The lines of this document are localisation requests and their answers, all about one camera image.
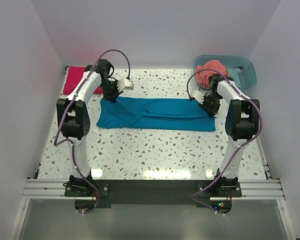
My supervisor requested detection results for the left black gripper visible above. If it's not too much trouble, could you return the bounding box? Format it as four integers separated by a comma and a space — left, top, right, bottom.
99, 79, 124, 103

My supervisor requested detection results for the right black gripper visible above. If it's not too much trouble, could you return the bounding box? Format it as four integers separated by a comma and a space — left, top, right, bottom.
198, 92, 222, 118

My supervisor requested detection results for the blue t shirt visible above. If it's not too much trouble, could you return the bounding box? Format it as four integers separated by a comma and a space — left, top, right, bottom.
96, 96, 216, 132

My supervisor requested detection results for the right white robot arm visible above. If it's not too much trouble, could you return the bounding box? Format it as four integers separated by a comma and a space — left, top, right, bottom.
199, 73, 262, 197

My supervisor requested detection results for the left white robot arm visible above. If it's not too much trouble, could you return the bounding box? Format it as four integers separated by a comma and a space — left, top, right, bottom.
53, 59, 131, 196

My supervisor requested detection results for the salmon t shirt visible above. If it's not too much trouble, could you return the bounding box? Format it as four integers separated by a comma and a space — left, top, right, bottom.
195, 59, 230, 89

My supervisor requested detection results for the folded red t shirt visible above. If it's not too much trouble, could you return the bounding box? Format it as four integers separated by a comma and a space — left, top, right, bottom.
62, 65, 103, 95

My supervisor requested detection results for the teal plastic bin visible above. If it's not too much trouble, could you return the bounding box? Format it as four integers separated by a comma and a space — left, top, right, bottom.
193, 55, 257, 92

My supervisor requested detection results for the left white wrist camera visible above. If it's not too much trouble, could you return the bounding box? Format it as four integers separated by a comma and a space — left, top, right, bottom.
117, 78, 134, 92

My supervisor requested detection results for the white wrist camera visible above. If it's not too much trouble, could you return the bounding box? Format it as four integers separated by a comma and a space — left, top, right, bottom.
117, 78, 134, 92
190, 90, 205, 104

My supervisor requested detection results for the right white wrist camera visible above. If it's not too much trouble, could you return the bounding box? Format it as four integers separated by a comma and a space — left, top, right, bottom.
190, 90, 205, 104

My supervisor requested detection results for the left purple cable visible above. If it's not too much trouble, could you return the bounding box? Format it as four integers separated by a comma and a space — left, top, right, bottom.
53, 49, 131, 215

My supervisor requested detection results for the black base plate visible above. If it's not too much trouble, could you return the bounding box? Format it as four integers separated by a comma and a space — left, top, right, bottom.
63, 176, 243, 213

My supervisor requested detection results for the aluminium rail frame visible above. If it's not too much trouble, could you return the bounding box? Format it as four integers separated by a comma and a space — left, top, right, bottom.
8, 159, 297, 240

